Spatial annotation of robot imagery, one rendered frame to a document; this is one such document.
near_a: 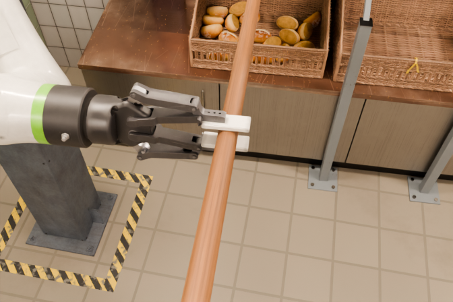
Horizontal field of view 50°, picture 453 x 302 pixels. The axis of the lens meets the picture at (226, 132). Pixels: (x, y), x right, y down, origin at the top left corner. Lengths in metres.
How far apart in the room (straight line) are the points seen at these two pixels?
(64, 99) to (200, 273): 0.34
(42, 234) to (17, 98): 1.65
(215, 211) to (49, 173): 1.32
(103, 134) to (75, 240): 1.61
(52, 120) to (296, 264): 1.62
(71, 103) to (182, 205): 1.63
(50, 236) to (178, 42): 1.04
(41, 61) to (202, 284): 0.52
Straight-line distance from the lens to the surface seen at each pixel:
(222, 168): 0.64
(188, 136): 0.74
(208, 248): 0.55
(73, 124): 0.72
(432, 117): 2.16
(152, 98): 0.69
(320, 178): 2.39
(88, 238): 2.29
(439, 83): 2.09
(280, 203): 2.32
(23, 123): 0.75
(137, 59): 2.12
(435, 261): 2.35
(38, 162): 1.82
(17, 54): 0.89
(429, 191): 2.50
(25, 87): 0.77
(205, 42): 1.95
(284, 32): 2.13
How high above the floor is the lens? 1.98
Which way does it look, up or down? 51 degrees down
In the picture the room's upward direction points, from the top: straight up
